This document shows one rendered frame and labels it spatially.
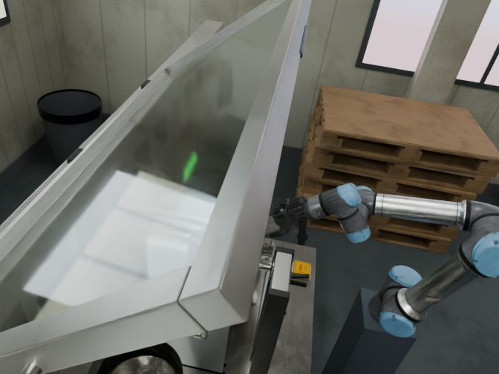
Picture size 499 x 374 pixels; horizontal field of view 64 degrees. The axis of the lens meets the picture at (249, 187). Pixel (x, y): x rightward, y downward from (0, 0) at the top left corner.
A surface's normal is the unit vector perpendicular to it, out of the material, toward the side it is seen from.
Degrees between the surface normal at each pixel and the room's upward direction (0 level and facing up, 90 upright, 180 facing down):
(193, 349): 90
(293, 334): 0
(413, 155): 90
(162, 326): 90
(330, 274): 0
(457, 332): 0
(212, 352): 90
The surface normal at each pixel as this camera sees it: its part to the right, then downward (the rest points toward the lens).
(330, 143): -0.11, 0.59
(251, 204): 0.83, -0.36
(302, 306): 0.12, -0.79
